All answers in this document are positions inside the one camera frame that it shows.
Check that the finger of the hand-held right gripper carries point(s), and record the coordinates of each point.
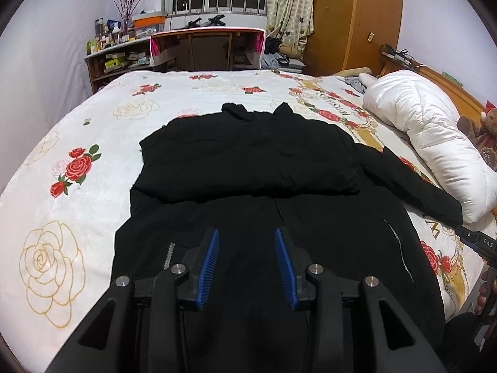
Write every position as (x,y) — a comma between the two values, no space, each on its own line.
(468,237)

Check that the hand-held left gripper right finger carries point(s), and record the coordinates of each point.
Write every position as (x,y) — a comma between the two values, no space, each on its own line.
(285,268)

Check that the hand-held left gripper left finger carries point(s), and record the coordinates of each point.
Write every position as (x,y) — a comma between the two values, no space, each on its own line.
(209,264)

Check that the black jacket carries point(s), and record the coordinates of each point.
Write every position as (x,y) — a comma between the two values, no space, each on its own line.
(252,163)

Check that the pile of clothes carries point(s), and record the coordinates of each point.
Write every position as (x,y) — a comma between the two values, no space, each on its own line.
(277,56)

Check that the person's right hand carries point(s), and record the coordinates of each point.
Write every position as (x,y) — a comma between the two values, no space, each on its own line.
(482,295)

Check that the brown teddy bear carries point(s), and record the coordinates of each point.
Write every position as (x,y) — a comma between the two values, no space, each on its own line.
(483,132)

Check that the white duvet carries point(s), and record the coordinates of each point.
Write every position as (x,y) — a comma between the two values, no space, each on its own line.
(423,124)

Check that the rose print bed blanket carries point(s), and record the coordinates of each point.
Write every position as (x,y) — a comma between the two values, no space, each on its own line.
(116,155)

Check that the wooden headboard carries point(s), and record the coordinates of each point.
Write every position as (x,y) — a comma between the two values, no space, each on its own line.
(458,93)

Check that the green book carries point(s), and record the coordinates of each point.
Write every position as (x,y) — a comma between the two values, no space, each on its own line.
(452,79)

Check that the grey cloth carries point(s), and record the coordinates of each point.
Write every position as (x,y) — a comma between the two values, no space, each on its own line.
(354,84)

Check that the tan pillow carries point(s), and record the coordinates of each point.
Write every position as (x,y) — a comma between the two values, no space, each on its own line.
(351,73)

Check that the wooden shelf unit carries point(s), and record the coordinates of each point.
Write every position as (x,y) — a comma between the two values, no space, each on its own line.
(116,66)

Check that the pink-edged wooden desk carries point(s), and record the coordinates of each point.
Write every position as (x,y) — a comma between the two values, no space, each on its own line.
(202,33)

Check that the black folding stand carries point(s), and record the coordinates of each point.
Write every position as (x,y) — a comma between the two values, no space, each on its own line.
(211,21)

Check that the orange-lid storage box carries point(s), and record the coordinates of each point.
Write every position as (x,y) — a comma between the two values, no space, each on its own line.
(149,21)

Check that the group of bottles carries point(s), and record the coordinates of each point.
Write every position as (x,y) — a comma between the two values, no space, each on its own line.
(106,35)

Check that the wooden wardrobe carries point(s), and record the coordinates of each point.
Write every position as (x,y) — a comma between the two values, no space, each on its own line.
(349,15)

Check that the heart print curtain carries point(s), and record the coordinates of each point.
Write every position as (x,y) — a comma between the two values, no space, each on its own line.
(289,4)

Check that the purple flower branches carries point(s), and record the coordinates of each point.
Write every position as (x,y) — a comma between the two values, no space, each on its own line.
(126,4)

